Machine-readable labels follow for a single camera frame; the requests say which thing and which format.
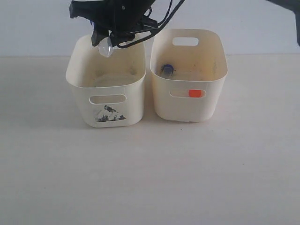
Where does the black cable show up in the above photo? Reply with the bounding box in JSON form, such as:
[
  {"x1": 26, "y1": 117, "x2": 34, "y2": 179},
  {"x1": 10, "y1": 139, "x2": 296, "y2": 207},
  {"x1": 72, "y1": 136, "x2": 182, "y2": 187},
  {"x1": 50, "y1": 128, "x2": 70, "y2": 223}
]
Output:
[{"x1": 116, "y1": 0, "x2": 186, "y2": 49}]

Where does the orange-capped clear tube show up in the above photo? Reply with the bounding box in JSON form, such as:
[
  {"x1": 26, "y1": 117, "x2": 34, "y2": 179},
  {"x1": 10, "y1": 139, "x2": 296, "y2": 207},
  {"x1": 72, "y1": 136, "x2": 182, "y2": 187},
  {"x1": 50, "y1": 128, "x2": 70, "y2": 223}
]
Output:
[{"x1": 188, "y1": 90, "x2": 202, "y2": 98}]

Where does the blue-capped clear tube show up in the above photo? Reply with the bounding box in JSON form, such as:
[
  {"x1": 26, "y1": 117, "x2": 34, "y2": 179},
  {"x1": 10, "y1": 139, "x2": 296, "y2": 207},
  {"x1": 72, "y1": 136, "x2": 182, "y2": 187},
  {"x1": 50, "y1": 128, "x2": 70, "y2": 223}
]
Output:
[
  {"x1": 161, "y1": 64, "x2": 175, "y2": 76},
  {"x1": 90, "y1": 21, "x2": 113, "y2": 58}
]

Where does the plain cream plastic bin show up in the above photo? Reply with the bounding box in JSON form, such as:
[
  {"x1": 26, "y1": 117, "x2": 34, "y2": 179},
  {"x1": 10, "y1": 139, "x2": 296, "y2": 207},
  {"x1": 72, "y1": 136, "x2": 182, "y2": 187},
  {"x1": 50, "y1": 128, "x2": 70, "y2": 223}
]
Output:
[{"x1": 150, "y1": 29, "x2": 228, "y2": 122}]

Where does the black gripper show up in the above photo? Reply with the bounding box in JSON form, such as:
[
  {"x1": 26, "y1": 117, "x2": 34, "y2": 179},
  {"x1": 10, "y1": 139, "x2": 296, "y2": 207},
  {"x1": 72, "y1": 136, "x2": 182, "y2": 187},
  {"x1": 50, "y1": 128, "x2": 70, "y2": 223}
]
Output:
[{"x1": 69, "y1": 0, "x2": 158, "y2": 47}]

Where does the cream bin with mountain print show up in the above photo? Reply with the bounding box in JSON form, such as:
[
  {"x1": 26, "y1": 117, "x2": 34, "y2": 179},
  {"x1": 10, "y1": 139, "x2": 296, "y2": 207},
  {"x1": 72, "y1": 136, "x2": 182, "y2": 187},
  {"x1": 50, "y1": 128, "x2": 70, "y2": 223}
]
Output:
[{"x1": 66, "y1": 35, "x2": 147, "y2": 128}]

